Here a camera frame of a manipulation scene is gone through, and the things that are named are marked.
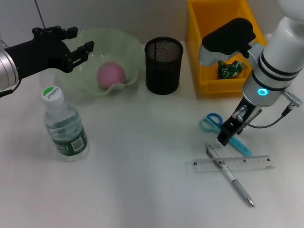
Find left arm gripper cable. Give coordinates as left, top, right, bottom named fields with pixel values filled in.
left=0, top=79, right=22, bottom=98

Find clear plastic ruler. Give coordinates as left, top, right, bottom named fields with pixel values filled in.
left=192, top=155, right=276, bottom=174

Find yellow plastic bin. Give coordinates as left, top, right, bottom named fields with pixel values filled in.
left=186, top=0, right=268, bottom=95

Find right arm gripper cable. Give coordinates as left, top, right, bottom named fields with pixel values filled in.
left=232, top=89, right=304, bottom=129

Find clear green-label water bottle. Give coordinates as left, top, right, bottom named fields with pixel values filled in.
left=41, top=85, right=90, bottom=162

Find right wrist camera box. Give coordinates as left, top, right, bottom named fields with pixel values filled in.
left=199, top=18, right=257, bottom=67

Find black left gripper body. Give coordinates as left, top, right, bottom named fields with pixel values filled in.
left=4, top=34, right=72, bottom=81

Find white grey pen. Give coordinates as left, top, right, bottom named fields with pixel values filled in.
left=204, top=142, right=255, bottom=208

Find blue scissors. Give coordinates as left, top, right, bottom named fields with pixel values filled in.
left=199, top=113, right=253, bottom=157

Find arm gripper cable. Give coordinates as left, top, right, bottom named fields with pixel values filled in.
left=0, top=79, right=22, bottom=98
left=232, top=89, right=304, bottom=129

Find pink peach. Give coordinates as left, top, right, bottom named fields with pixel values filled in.
left=96, top=61, right=126, bottom=89

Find green plastic wrapper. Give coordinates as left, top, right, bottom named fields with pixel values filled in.
left=217, top=59, right=247, bottom=80

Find translucent green fruit plate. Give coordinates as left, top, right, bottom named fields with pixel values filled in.
left=53, top=28, right=143, bottom=97

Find black mesh pen holder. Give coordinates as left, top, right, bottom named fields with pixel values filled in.
left=144, top=36, right=184, bottom=95

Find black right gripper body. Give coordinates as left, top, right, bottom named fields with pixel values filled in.
left=222, top=96, right=264, bottom=134

